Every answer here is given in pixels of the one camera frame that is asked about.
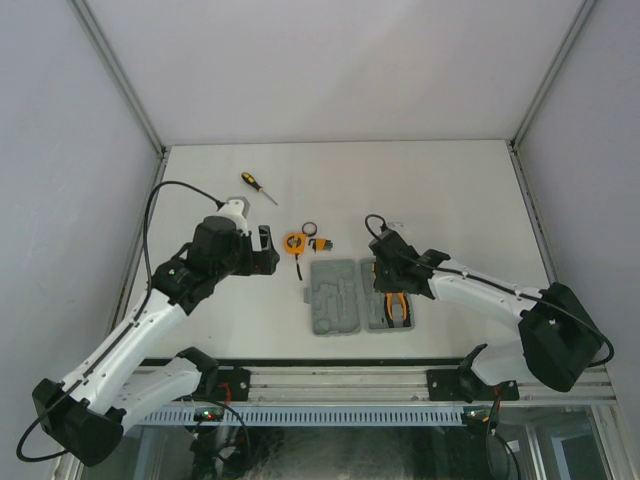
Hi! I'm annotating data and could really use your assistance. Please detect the orange black pliers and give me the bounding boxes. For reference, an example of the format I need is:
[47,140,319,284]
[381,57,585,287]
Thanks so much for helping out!
[384,292,411,328]

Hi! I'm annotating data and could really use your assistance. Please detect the short yellow black screwdriver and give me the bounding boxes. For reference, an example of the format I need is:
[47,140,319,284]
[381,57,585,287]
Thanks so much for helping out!
[241,172,278,206]

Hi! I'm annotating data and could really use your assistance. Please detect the grey plastic tool case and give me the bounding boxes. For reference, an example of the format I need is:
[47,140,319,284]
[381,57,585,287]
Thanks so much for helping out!
[304,258,415,337]

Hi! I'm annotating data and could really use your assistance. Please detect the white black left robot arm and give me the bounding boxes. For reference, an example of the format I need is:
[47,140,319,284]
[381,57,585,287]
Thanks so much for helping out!
[32,216,280,467]

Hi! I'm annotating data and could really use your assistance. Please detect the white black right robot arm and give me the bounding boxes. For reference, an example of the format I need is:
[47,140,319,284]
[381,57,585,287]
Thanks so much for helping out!
[369,229,610,402]

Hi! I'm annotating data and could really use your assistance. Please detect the orange tape measure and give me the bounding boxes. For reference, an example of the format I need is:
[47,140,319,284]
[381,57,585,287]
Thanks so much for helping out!
[284,232,307,281]

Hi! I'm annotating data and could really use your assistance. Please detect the black electrical tape roll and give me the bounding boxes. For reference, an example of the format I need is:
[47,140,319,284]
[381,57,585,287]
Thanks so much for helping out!
[301,221,318,237]

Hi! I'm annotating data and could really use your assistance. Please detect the orange hex key set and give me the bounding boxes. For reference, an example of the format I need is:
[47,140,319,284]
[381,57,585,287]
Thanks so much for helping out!
[308,237,333,251]

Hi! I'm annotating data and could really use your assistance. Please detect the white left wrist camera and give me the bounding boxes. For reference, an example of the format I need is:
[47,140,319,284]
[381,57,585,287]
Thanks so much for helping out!
[215,196,250,236]

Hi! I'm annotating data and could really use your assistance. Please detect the black right camera cable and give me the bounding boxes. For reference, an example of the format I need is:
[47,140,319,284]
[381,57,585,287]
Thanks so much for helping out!
[363,213,615,369]

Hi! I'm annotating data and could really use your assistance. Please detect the black camera cable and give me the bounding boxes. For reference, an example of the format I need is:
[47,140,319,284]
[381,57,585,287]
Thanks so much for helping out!
[15,181,224,462]
[363,213,615,369]

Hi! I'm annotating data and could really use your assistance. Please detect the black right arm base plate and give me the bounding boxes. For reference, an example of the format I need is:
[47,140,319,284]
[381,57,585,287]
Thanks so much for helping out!
[426,369,520,403]

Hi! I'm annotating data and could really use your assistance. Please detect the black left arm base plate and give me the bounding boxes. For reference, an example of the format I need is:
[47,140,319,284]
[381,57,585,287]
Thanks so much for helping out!
[192,367,251,403]

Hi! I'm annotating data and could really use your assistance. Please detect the aluminium front rail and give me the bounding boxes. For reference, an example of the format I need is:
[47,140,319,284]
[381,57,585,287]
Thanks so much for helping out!
[236,366,616,406]

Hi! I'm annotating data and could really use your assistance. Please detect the grey slotted cable duct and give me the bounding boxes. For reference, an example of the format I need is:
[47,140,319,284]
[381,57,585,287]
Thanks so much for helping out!
[138,403,465,427]

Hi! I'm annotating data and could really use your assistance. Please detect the black left camera cable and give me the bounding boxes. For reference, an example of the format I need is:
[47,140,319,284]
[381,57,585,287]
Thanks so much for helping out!
[15,181,224,462]

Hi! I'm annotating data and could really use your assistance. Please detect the left aluminium frame post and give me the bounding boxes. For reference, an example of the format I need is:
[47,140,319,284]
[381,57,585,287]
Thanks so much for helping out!
[67,0,166,158]

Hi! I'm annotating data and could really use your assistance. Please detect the aluminium frame post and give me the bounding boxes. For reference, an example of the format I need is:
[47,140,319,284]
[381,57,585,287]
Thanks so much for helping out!
[510,0,600,149]
[67,0,166,158]

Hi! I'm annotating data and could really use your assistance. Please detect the right aluminium frame post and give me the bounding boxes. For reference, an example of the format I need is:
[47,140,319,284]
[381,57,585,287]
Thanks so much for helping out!
[510,0,600,149]

